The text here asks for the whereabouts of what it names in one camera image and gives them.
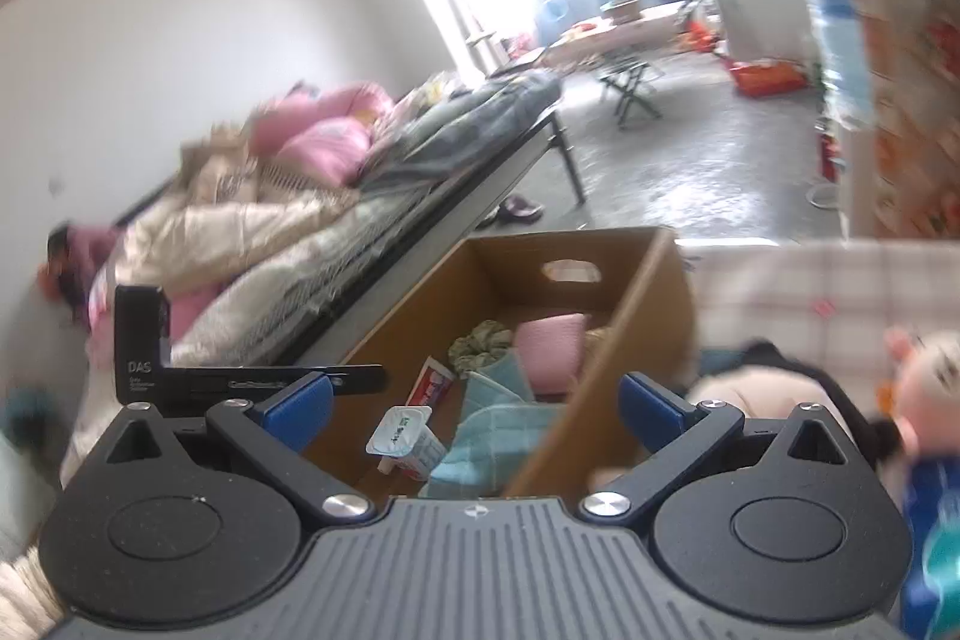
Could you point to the blue face mask packet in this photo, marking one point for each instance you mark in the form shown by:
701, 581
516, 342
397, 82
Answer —
934, 535

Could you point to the dark pink slipper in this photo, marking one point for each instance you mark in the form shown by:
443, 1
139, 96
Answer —
517, 209

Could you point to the pink sponge cloth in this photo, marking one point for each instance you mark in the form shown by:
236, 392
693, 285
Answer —
549, 351

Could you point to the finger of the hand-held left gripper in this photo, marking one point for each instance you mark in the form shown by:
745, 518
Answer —
358, 380

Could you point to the red thermos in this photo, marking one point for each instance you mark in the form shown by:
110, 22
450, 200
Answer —
830, 156

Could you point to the person's beige fleece clothing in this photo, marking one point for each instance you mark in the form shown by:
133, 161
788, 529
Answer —
26, 599

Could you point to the pink pillow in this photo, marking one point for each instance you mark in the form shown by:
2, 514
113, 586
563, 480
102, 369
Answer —
322, 141

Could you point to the grey blanket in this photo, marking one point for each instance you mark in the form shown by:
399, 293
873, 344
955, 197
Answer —
465, 119

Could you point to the blue water bottle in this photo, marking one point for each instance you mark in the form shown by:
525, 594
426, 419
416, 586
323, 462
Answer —
836, 25

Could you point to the bed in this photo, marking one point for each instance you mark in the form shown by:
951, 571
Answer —
420, 220

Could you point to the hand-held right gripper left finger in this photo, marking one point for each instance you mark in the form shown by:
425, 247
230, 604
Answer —
296, 411

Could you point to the red basket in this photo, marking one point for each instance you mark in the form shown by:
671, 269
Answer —
769, 78

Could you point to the green scrunchie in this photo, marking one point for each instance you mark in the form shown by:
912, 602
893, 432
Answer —
484, 344

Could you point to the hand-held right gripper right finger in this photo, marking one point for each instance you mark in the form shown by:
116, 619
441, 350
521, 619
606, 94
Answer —
652, 411

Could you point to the cluttered low table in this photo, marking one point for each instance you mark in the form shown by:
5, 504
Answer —
615, 33

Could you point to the pink and black garment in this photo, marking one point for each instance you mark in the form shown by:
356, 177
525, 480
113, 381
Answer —
79, 265

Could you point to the cardboard box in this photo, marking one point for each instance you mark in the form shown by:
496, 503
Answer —
637, 310

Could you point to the teal quilted cloth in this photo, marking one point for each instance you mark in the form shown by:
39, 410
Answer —
495, 437

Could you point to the clear plastic cup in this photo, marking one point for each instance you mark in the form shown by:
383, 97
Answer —
401, 437

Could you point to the beige blanket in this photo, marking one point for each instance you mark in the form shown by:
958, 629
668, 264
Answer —
225, 220

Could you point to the plaid tablecloth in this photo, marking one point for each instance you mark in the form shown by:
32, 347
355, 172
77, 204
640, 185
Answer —
787, 295

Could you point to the black-haired plush doll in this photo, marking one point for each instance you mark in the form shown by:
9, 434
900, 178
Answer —
742, 396

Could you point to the pink plush doll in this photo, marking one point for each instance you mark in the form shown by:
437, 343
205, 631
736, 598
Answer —
930, 377

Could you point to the folding stool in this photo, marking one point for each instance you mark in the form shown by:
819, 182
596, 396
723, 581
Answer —
630, 89

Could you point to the red toothpaste tube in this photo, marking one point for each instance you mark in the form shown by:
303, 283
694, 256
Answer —
431, 381

